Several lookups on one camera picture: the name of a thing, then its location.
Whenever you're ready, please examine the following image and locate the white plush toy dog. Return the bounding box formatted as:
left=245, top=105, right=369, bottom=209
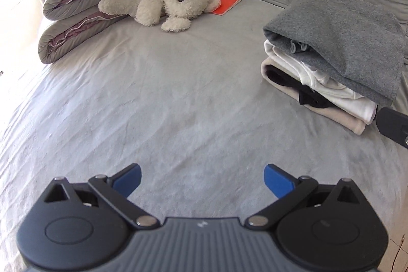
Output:
left=98, top=0, right=221, bottom=33

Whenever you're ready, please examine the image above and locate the folded beige garment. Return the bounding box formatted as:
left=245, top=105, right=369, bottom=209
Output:
left=261, top=57, right=367, bottom=136

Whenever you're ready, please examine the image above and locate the grey ruffled knit top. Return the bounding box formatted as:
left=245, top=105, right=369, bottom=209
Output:
left=263, top=0, right=406, bottom=100

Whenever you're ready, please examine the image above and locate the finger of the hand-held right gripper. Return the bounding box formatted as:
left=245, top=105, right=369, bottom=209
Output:
left=376, top=107, right=408, bottom=150

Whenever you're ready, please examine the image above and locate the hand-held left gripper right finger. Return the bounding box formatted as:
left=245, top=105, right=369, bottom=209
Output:
left=245, top=164, right=364, bottom=230

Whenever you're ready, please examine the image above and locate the bed with grey sheet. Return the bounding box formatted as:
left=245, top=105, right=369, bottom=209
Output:
left=0, top=0, right=408, bottom=272

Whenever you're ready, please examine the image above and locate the folded white garment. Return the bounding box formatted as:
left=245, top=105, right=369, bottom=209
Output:
left=264, top=41, right=378, bottom=125

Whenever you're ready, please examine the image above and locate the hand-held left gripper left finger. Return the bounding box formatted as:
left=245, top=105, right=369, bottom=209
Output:
left=43, top=163, right=161, bottom=230

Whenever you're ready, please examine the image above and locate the folded black garment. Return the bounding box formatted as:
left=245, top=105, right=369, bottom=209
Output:
left=266, top=66, right=332, bottom=109

